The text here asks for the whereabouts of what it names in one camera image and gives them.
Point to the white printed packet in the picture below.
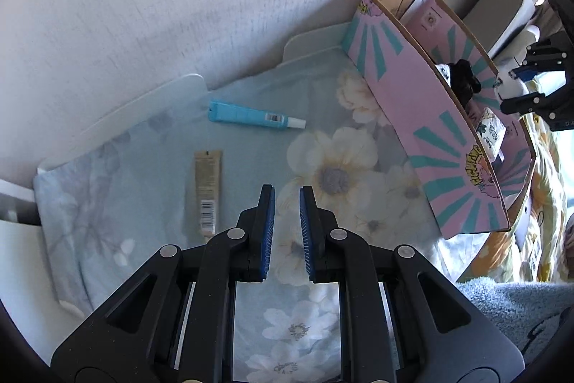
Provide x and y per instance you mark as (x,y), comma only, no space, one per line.
(491,129)

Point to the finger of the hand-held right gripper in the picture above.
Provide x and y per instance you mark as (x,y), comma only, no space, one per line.
(538,105)
(549,57)

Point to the pink packet with white edge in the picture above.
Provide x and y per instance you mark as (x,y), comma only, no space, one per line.
(430,28)

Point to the beige tube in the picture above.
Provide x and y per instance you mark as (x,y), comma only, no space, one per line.
(207,190)

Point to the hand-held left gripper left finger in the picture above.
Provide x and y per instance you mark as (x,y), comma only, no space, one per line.
(268,230)

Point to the black white plush toy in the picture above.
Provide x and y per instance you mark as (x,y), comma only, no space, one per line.
(464,80)

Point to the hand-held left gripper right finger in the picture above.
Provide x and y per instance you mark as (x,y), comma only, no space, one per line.
(306,230)

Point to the blue tube with white cap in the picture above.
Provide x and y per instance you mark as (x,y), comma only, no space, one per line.
(251,116)

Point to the green striped floral quilt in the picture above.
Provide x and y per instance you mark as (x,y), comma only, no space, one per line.
(547,194)

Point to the light blue fluffy blanket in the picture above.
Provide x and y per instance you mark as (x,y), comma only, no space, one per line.
(506,311)

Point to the pink striped cardboard box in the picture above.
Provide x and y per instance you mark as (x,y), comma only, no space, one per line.
(403,96)

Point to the white round object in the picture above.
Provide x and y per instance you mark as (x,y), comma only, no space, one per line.
(511,86)

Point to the light blue floral cloth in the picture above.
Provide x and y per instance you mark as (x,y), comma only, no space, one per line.
(341,172)

